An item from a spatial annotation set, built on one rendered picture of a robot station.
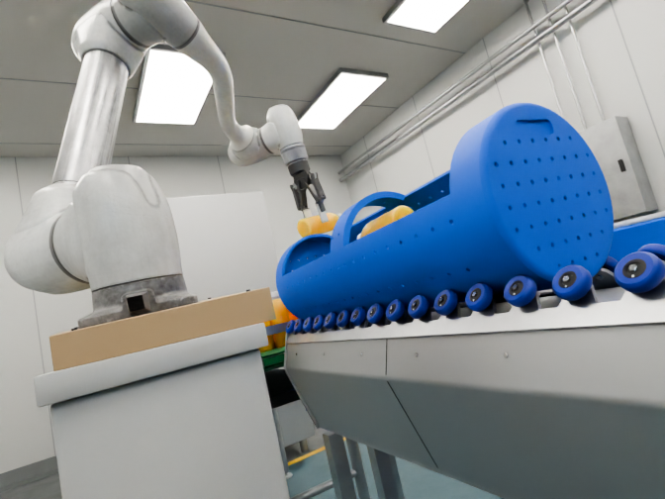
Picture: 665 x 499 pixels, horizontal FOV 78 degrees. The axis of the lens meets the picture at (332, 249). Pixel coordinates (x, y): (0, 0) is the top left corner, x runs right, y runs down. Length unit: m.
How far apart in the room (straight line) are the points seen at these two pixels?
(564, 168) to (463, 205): 0.19
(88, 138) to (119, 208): 0.33
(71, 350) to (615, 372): 0.67
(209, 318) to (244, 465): 0.23
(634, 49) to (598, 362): 3.97
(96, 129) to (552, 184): 0.92
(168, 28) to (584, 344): 1.09
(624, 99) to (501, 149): 3.75
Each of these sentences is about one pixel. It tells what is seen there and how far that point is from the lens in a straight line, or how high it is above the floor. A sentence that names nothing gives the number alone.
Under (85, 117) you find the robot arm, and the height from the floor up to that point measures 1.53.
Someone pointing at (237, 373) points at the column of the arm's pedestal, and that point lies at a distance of 0.71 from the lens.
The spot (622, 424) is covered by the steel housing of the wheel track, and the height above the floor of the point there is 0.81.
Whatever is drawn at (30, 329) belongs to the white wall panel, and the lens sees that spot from 5.44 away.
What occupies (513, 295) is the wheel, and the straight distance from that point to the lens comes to 0.61.
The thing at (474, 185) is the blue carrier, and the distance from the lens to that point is 0.60.
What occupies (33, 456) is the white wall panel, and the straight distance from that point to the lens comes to 5.49.
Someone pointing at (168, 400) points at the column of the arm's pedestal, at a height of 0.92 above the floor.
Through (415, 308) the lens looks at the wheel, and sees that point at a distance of 0.77.
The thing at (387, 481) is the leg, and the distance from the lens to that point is 1.48.
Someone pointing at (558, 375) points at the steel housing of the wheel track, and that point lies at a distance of 0.59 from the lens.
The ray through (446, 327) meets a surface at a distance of 0.72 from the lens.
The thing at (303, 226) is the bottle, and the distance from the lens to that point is 1.43.
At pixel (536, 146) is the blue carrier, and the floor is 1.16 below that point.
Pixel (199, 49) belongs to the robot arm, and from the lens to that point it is 1.26.
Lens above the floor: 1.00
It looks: 7 degrees up
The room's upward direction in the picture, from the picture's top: 13 degrees counter-clockwise
